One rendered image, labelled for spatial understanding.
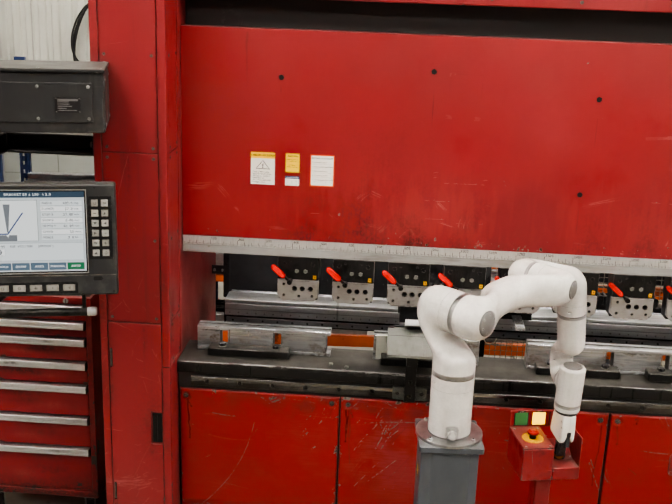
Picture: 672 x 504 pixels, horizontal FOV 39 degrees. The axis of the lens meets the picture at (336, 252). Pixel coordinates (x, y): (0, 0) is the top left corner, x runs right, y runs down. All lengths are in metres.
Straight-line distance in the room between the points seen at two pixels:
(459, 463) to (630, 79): 1.44
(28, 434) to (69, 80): 1.70
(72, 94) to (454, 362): 1.38
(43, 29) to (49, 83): 4.75
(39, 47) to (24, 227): 4.79
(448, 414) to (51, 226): 1.34
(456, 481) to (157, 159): 1.42
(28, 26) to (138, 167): 4.61
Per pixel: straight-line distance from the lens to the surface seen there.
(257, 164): 3.36
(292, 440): 3.58
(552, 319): 3.82
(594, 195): 3.41
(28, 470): 4.22
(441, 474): 2.73
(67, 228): 3.05
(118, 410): 3.54
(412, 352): 3.30
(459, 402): 2.66
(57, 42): 7.71
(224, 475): 3.69
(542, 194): 3.38
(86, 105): 2.99
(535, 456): 3.24
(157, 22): 3.15
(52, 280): 3.09
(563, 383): 3.17
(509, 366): 3.58
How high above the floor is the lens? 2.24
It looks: 16 degrees down
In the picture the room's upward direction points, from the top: 2 degrees clockwise
